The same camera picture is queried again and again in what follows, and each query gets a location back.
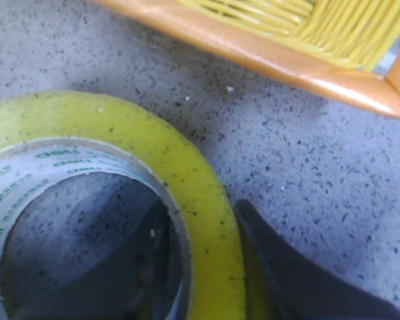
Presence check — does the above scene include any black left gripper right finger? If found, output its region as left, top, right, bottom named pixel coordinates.
left=235, top=200, right=400, bottom=319

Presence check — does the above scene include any yellow wicker basket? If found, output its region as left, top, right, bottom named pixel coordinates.
left=103, top=1, right=400, bottom=119

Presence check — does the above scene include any yellow tape roll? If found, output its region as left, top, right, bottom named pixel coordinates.
left=0, top=91, right=248, bottom=319

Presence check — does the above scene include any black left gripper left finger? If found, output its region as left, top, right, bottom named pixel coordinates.
left=11, top=201, right=182, bottom=319

